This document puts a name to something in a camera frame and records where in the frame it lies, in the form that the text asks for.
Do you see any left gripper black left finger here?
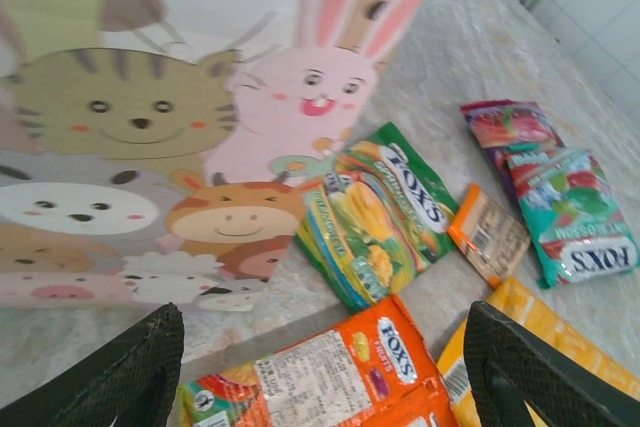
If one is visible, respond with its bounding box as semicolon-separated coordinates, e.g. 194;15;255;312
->
0;302;185;427

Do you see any teal Fox's candy packet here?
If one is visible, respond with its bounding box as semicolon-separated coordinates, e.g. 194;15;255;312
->
502;146;640;291

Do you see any purple Fox's berries candy packet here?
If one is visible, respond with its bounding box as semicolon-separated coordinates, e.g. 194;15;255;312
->
459;99;566;208

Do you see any small orange snack packet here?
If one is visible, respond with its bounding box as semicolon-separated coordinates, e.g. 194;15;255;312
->
446;182;532;289

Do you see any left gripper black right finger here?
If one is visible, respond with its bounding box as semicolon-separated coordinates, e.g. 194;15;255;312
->
463;300;640;427

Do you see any green Fox's candy packet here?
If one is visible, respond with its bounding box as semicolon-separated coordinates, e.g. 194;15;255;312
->
293;121;460;312

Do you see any yellow snack packet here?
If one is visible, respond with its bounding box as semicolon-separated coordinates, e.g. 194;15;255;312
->
436;276;640;427

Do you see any paper bag with cartoon animals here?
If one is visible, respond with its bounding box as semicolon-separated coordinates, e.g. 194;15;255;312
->
0;0;449;313

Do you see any orange Fox's fruits candy packet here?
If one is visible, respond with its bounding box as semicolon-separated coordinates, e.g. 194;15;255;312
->
177;294;459;427

